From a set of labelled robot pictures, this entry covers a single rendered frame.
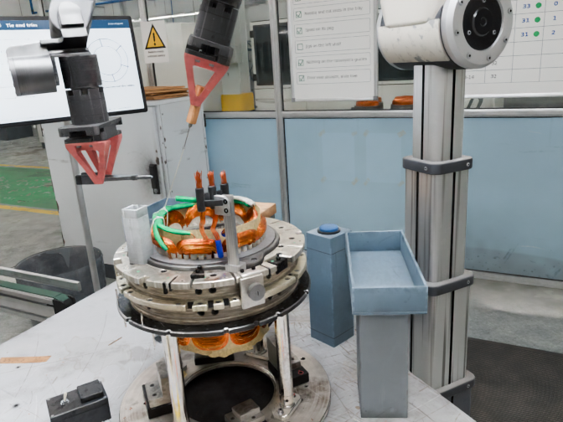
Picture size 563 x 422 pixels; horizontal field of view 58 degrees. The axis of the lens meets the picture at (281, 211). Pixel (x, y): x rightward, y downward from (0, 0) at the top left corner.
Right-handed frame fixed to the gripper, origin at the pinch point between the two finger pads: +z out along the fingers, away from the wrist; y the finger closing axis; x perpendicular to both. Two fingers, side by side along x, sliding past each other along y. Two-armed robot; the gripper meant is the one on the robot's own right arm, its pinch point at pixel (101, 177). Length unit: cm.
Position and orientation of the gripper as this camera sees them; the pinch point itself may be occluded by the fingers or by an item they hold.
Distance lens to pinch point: 90.0
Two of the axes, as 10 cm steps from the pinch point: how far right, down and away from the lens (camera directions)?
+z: 0.8, 9.5, 3.1
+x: 9.9, -0.5, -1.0
